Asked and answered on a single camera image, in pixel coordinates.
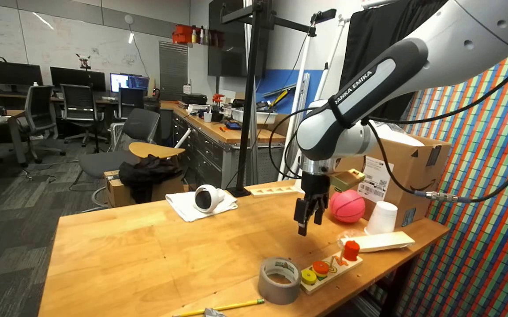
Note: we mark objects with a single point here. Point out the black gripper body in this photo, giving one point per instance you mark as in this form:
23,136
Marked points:
314,187

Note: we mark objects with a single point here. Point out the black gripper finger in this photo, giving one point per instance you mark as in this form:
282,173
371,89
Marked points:
319,212
302,219

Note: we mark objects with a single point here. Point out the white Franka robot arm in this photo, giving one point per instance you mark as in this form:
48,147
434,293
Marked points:
441,47

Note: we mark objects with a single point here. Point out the wooden peg hole board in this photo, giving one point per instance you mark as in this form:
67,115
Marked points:
272,189

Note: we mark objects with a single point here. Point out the red stacking cylinder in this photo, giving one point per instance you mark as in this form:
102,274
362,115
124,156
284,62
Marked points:
351,251

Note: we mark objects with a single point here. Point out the white paper cup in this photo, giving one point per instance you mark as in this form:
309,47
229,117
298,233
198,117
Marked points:
381,219

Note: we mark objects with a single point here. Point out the clear plastic bag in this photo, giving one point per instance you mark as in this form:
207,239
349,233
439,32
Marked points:
397,136

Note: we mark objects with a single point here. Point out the white tripod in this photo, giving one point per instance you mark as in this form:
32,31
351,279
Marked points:
300,89

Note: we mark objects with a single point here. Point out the large cardboard shipping box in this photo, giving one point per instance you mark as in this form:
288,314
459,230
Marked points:
418,165

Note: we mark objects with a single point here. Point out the blue board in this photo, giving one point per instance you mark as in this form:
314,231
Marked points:
282,82

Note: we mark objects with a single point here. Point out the yellow pencil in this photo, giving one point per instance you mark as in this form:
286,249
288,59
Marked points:
229,305

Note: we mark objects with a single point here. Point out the wooden workbench with drawers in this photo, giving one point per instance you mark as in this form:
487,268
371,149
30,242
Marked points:
207,147

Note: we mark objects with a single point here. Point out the white cloth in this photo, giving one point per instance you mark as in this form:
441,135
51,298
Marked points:
184,209

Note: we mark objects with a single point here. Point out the crumpled foil piece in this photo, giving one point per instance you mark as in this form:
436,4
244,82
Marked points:
214,313

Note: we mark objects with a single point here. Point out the round wooden stool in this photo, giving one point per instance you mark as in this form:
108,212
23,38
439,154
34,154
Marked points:
154,150

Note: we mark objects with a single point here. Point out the black hanging cloth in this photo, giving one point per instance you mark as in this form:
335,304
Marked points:
378,36

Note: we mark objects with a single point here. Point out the small cardboard box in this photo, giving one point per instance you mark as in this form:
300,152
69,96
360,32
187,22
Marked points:
115,191

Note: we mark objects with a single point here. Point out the grey office chair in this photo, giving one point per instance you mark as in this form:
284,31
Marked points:
131,133

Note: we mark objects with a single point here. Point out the red storage bins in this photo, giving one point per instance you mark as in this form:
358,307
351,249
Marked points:
185,34

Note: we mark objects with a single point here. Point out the lit computer monitor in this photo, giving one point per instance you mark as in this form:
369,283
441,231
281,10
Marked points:
127,84

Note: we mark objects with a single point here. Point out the black office chair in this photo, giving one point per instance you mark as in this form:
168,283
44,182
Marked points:
80,106
41,115

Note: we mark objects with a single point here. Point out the dark computer monitor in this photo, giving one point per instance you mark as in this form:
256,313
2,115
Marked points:
78,78
7,73

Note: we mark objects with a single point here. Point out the grey duct tape roll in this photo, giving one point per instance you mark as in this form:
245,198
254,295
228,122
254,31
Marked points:
279,295

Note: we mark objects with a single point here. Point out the black camera stand pole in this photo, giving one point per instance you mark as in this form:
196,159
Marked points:
247,106

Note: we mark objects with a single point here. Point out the multicolour woven wall panel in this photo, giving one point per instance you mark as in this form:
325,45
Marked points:
489,247

